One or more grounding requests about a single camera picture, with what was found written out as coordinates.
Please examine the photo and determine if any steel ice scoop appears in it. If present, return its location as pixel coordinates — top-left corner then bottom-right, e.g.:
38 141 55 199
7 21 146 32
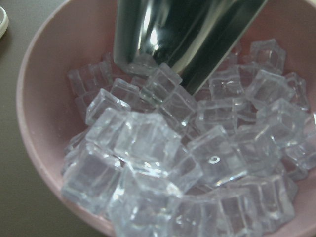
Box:
114 0 266 94

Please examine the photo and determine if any pink bowl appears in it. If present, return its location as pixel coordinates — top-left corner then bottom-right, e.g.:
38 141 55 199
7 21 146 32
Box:
16 0 316 237

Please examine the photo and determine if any pile of clear ice cubes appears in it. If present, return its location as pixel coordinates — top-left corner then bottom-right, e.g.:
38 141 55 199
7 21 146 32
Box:
61 39 316 237

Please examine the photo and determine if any cream rabbit tray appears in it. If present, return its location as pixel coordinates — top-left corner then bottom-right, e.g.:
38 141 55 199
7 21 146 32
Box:
0 6 9 39

